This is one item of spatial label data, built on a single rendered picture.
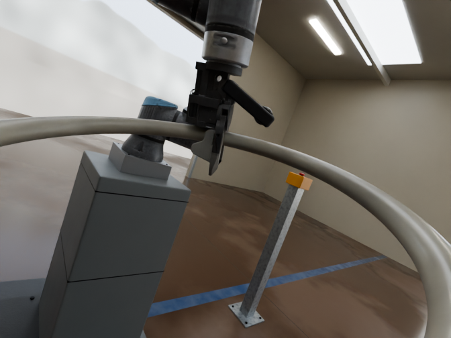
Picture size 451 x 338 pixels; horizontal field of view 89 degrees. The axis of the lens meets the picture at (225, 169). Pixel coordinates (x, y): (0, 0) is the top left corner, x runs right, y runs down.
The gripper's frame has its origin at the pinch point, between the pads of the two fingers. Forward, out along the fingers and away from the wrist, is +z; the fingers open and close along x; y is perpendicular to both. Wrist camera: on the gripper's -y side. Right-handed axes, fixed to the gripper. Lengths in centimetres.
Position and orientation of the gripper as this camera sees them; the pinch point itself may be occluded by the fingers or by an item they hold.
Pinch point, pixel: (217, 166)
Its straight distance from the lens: 49.8
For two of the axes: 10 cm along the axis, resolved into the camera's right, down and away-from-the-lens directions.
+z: -1.8, 9.3, 3.2
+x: -1.3, 3.0, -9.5
